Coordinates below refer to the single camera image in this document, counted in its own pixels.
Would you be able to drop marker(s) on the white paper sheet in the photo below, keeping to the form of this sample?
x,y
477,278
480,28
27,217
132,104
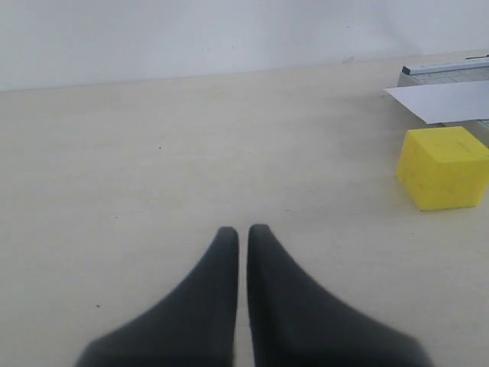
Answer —
x,y
445,103

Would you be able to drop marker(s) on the grey paper cutter base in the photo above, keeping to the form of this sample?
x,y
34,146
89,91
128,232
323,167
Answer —
x,y
468,70

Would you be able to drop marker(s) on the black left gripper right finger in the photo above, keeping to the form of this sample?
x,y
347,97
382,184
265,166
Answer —
x,y
294,321

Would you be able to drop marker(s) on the yellow cube block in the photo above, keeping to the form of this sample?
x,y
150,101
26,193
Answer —
x,y
443,168

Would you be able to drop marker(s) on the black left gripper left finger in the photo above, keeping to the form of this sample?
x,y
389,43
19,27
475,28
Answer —
x,y
194,325

